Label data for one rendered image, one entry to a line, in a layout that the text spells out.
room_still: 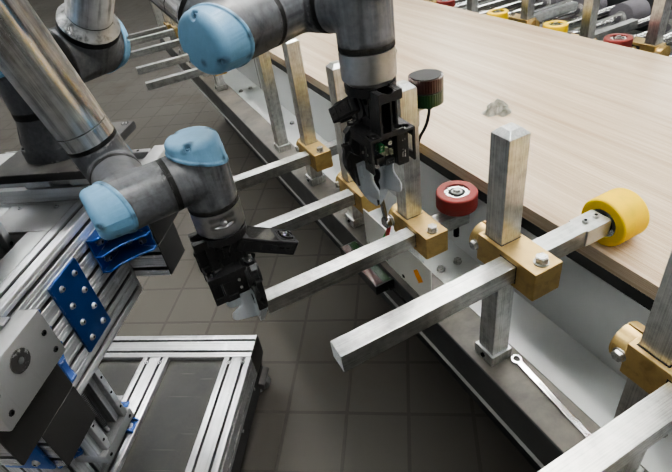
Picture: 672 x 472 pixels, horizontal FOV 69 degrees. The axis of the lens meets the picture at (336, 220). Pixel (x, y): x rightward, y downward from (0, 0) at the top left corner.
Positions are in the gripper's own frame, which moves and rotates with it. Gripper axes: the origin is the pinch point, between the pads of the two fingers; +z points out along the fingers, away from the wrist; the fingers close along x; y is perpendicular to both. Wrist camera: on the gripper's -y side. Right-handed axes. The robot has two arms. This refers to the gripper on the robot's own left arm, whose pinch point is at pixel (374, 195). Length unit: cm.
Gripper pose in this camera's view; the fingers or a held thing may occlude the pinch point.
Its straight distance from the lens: 79.8
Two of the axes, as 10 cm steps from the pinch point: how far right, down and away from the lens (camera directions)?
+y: 4.5, 4.8, -7.6
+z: 1.3, 8.0, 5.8
